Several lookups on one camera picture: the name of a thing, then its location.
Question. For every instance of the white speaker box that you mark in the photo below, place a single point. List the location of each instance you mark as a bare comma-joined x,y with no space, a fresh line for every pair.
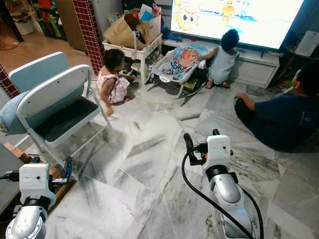
308,44

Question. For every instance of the light blue chair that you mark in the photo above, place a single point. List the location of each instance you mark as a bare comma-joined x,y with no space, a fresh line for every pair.
37,72

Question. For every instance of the person in navy shirt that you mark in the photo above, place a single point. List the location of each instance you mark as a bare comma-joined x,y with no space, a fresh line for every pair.
284,119

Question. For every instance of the toddler in pink dress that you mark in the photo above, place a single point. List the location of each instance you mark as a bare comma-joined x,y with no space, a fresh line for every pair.
112,84

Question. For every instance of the toddler in pale blue clothes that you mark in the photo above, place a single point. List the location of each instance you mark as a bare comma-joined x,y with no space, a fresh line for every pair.
222,62

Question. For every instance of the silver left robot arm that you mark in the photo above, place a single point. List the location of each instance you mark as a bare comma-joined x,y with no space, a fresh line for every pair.
25,224

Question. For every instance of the brown paper bag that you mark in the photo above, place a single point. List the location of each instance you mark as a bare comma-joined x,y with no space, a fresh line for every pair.
122,35

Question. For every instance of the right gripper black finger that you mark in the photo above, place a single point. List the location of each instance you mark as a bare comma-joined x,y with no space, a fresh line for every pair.
189,143
216,132

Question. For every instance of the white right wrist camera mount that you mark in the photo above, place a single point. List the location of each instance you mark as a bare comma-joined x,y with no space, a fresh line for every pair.
218,149

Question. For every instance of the large flat television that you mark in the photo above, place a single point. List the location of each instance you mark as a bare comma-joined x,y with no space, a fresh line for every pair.
239,20

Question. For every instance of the white television cabinet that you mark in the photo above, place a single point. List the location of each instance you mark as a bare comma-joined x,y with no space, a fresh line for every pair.
254,69

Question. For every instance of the grey fridge door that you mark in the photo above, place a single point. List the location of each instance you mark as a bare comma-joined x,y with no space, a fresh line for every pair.
6,157

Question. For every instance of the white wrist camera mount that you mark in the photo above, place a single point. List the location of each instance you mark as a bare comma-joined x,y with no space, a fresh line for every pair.
218,149
36,180

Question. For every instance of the white folding chair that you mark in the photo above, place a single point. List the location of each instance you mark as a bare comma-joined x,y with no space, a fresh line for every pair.
55,82

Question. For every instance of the blue cushion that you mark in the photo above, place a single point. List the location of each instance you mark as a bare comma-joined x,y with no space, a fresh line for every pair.
10,114

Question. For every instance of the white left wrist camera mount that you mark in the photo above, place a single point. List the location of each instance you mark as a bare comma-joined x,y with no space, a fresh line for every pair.
36,180

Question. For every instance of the white shelf cart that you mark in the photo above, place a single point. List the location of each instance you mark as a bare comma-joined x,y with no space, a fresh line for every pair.
142,52

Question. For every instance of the colourful baby bouncer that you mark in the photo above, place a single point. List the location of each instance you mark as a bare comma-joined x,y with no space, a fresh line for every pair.
182,62

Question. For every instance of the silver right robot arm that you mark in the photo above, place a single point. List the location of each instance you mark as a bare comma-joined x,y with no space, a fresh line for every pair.
227,189

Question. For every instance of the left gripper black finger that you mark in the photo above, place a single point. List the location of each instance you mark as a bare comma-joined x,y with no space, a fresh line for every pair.
36,160
68,168

